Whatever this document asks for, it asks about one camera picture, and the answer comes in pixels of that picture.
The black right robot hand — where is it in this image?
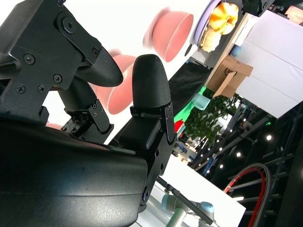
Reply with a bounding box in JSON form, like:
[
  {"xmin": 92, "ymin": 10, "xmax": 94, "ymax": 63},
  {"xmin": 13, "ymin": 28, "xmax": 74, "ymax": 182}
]
[{"xmin": 0, "ymin": 0, "xmax": 176, "ymax": 227}]

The pink plastic bowl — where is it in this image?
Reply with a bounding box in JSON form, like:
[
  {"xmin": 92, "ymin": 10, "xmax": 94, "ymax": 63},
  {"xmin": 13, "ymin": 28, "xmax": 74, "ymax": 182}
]
[
  {"xmin": 91, "ymin": 48, "xmax": 137, "ymax": 116},
  {"xmin": 46, "ymin": 121, "xmax": 62, "ymax": 130},
  {"xmin": 143, "ymin": 6, "xmax": 194, "ymax": 63}
]

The black tripod pole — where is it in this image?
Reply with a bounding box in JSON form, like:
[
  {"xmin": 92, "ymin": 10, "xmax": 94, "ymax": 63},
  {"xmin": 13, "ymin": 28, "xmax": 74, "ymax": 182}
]
[{"xmin": 156, "ymin": 176, "xmax": 214, "ymax": 225}]

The small red object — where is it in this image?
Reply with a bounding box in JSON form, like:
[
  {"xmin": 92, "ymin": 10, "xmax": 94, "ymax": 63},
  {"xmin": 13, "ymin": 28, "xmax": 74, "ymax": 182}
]
[{"xmin": 174, "ymin": 120, "xmax": 185, "ymax": 134}]

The white board panel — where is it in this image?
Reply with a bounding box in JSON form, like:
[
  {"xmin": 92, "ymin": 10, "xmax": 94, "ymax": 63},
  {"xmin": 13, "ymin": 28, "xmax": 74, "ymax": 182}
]
[{"xmin": 145, "ymin": 155, "xmax": 247, "ymax": 227}]

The green cloth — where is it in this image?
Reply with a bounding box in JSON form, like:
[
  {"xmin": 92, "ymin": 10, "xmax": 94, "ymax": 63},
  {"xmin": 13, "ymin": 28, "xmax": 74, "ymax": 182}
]
[{"xmin": 174, "ymin": 85, "xmax": 203, "ymax": 125}]

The green leafy plant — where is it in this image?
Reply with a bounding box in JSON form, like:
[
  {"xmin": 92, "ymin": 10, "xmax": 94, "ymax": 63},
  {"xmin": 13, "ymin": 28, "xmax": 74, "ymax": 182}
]
[{"xmin": 184, "ymin": 94, "xmax": 239, "ymax": 145}]

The teal cup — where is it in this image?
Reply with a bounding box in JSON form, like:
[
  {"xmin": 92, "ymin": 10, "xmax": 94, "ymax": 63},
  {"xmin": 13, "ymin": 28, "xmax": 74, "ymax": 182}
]
[{"xmin": 193, "ymin": 92, "xmax": 211, "ymax": 111}]

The black backdrop cloth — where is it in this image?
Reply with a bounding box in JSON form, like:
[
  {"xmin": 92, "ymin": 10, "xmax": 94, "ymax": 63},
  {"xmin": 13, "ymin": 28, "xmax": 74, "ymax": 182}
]
[{"xmin": 167, "ymin": 60, "xmax": 213, "ymax": 116}]

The cardboard box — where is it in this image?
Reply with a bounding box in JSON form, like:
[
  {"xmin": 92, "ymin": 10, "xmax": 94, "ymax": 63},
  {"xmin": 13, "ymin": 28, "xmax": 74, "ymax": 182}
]
[{"xmin": 207, "ymin": 54, "xmax": 254, "ymax": 99}]

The red hoop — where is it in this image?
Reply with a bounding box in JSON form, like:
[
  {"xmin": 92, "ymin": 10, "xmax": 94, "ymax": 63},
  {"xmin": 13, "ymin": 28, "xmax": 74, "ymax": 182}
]
[{"xmin": 223, "ymin": 162, "xmax": 273, "ymax": 227}]

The beige toy food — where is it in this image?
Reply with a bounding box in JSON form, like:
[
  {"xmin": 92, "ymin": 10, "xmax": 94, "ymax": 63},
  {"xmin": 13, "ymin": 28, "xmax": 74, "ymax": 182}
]
[{"xmin": 199, "ymin": 25, "xmax": 223, "ymax": 53}]

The purple plate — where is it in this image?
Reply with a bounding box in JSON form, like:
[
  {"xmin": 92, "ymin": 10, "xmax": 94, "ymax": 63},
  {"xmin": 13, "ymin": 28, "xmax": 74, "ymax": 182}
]
[{"xmin": 193, "ymin": 0, "xmax": 237, "ymax": 53}]

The orange toy food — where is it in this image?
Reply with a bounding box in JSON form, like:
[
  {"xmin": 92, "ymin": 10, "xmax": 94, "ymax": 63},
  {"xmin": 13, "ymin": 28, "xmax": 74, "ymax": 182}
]
[{"xmin": 209, "ymin": 1, "xmax": 239, "ymax": 35}]

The black device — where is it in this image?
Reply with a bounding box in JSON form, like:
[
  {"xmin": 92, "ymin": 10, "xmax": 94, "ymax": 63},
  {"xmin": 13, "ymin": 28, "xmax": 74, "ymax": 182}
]
[{"xmin": 241, "ymin": 0, "xmax": 285, "ymax": 17}]

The large white wall panel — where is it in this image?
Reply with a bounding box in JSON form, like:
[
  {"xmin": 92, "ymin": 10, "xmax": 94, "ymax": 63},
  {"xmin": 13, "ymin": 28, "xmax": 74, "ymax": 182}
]
[{"xmin": 233, "ymin": 9, "xmax": 303, "ymax": 119}]

